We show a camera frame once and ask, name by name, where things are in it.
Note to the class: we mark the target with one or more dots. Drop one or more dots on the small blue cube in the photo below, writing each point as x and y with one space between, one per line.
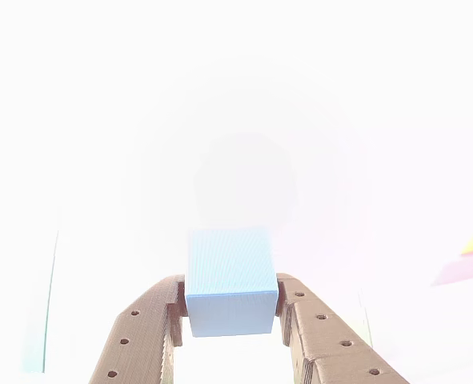
230 272

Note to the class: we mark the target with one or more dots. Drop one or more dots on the purple block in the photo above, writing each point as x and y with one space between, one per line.
468 272

